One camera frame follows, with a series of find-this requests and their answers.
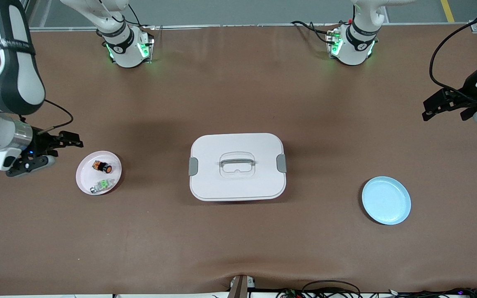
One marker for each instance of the brown table mat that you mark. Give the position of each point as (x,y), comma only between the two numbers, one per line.
(238,82)

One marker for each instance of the orange push-button switch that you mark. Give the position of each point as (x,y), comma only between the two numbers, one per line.
(102,167)

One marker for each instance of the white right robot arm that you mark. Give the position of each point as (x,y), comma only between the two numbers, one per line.
(15,74)

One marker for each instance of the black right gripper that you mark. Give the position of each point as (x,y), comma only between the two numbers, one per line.
(39,142)

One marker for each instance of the grey metal bracket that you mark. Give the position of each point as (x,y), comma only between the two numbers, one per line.
(240,287)

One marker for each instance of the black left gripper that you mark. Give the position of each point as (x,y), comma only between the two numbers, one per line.
(467,90)

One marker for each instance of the green push-button switch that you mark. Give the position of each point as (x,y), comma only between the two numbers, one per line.
(104,184)

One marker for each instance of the light blue round plate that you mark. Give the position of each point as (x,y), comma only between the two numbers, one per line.
(387,200)

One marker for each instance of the pink box with white lid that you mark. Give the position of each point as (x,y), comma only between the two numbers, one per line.
(238,186)

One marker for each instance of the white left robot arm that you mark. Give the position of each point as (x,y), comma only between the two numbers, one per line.
(356,45)

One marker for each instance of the pink round plate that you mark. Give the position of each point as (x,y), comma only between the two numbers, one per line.
(87,178)

